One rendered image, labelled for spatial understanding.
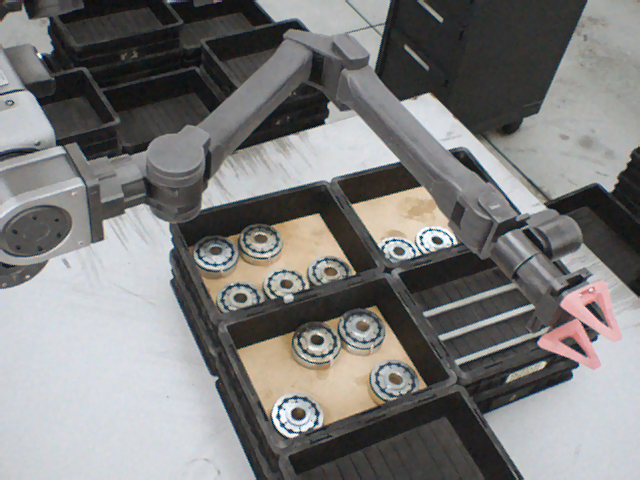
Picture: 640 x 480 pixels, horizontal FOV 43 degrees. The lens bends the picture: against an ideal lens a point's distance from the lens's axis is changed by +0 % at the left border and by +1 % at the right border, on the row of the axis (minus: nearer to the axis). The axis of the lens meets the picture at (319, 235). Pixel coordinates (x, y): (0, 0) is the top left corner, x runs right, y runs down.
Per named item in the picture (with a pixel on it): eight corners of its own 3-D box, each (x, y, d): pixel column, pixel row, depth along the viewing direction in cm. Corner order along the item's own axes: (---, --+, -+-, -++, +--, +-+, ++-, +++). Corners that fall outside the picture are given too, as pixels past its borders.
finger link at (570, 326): (609, 367, 108) (561, 316, 113) (632, 337, 103) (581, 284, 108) (573, 387, 105) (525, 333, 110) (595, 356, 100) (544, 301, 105)
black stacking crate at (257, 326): (270, 480, 153) (276, 451, 145) (214, 355, 170) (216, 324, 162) (444, 411, 169) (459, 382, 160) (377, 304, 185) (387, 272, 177)
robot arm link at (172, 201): (119, 186, 115) (118, 159, 111) (185, 166, 120) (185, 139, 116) (146, 230, 111) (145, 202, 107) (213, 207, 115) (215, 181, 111)
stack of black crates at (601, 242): (651, 299, 288) (681, 258, 272) (591, 330, 275) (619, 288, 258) (573, 223, 309) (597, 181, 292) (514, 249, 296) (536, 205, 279)
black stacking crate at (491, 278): (446, 411, 169) (460, 382, 160) (378, 303, 185) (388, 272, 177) (592, 354, 184) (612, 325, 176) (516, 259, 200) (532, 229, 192)
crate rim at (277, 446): (274, 457, 146) (276, 451, 144) (215, 329, 163) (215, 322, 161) (457, 388, 162) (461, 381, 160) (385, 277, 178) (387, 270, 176)
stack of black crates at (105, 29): (84, 149, 300) (73, 47, 267) (55, 100, 315) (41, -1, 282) (183, 122, 317) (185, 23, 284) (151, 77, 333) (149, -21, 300)
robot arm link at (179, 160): (289, 60, 144) (296, 11, 137) (357, 90, 141) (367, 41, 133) (135, 208, 115) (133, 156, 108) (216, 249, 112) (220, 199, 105)
